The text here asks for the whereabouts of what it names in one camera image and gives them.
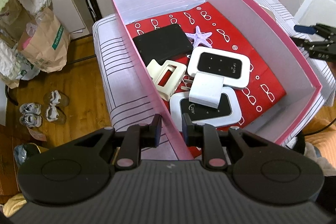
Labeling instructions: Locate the brown paper shopping bag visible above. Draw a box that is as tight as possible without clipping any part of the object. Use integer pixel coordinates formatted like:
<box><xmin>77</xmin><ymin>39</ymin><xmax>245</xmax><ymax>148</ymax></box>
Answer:
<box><xmin>18</xmin><ymin>8</ymin><xmax>71</xmax><ymax>73</ymax></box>

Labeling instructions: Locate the pink cardboard storage box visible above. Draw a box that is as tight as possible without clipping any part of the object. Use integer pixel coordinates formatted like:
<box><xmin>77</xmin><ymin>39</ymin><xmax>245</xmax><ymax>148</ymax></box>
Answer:
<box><xmin>112</xmin><ymin>0</ymin><xmax>322</xmax><ymax>160</ymax></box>

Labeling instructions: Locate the striped white tablecloth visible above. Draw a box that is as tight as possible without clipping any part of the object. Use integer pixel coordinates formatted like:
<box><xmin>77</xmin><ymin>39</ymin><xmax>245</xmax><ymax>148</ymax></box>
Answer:
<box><xmin>93</xmin><ymin>0</ymin><xmax>335</xmax><ymax>160</ymax></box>

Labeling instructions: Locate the cream plastic hair claw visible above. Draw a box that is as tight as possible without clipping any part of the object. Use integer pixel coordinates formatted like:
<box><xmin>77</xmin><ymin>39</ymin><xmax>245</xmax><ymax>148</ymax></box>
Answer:
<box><xmin>146</xmin><ymin>59</ymin><xmax>187</xmax><ymax>102</ymax></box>

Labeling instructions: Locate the white pocket router with logo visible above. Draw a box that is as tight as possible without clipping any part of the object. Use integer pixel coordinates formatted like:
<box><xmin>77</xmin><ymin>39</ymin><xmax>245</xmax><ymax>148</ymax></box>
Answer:
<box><xmin>169</xmin><ymin>87</ymin><xmax>242</xmax><ymax>131</ymax></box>

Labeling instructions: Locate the white pocket wifi router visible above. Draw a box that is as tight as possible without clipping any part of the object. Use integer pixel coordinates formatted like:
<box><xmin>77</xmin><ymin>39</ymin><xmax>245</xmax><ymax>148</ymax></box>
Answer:
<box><xmin>187</xmin><ymin>47</ymin><xmax>251</xmax><ymax>90</ymax></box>

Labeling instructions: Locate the white usb charger plug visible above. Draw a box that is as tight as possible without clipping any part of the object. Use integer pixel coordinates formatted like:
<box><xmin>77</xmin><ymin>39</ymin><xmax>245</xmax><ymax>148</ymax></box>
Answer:
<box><xmin>189</xmin><ymin>72</ymin><xmax>224</xmax><ymax>109</ymax></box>

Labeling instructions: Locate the black rectangular case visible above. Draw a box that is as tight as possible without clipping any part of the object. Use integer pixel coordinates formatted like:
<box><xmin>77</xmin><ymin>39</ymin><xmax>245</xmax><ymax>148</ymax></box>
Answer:
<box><xmin>133</xmin><ymin>24</ymin><xmax>193</xmax><ymax>67</ymax></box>

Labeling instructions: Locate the red glasses-print flat box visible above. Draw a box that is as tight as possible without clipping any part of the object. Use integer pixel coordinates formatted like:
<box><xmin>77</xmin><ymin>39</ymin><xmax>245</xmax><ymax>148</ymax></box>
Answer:
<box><xmin>126</xmin><ymin>2</ymin><xmax>288</xmax><ymax>159</ymax></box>

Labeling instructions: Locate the pale starfish ornament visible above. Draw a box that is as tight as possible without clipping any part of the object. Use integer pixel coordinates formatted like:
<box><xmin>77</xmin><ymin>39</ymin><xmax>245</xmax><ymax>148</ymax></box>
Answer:
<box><xmin>186</xmin><ymin>26</ymin><xmax>213</xmax><ymax>48</ymax></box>

